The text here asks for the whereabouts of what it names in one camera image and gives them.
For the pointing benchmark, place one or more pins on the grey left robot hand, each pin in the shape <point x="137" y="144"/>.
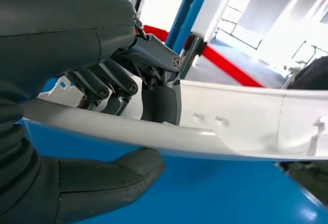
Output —
<point x="51" y="29"/>

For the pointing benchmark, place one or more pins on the blue metal shelf rack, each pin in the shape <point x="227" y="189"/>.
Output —
<point x="205" y="195"/>

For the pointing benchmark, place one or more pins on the grey barrier stanchion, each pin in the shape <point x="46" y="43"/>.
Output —
<point x="191" y="56"/>

